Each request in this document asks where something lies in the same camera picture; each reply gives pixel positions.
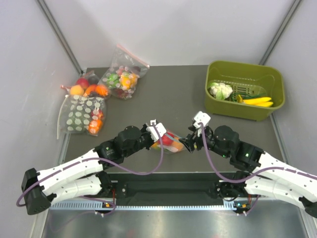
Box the purple cable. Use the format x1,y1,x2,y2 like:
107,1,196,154
200,122,317,215
16,123,164,216

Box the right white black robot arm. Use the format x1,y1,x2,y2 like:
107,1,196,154
179,125,317,217

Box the red zip fruit bag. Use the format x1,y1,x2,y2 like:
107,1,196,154
60,70,110,98

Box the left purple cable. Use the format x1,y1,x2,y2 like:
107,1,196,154
16,123,164,216

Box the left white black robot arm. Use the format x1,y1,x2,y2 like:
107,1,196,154
16,123,166,215

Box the green fake beans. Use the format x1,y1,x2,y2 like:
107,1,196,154
229,92,266,103

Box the orange fake peach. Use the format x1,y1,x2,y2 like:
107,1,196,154
171,141,184,153

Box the pink zip dotted bag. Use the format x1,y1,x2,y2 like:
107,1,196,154
99,45,150,100

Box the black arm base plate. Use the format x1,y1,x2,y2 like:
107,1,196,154
83,172,248,199

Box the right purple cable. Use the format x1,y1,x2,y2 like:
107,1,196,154
200,122,317,215

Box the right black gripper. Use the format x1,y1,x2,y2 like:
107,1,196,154
179,124,230,158

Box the white dotted zip bag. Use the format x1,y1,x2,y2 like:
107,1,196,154
56,95,106,139

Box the grey slotted cable duct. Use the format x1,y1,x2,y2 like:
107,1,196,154
49,200,248,211

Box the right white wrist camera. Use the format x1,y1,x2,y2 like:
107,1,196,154
193,111,211,129

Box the red fake apple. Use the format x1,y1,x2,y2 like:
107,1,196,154
162,133,174,146

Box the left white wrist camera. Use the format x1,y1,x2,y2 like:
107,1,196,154
146,119,167,142

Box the dark grey table mat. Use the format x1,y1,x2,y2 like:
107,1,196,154
61,64,289,174

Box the olive green plastic bin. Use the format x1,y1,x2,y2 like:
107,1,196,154
205,60,285,121

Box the blue zip clear bag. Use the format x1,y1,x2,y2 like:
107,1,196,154
162,130,185,154

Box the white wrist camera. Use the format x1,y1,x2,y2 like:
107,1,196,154
193,111,211,129
146,119,167,142

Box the yellow fake banana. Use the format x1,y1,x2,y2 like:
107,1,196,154
240,97,273,107

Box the white fake cauliflower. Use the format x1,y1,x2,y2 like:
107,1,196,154
208,82,233,100

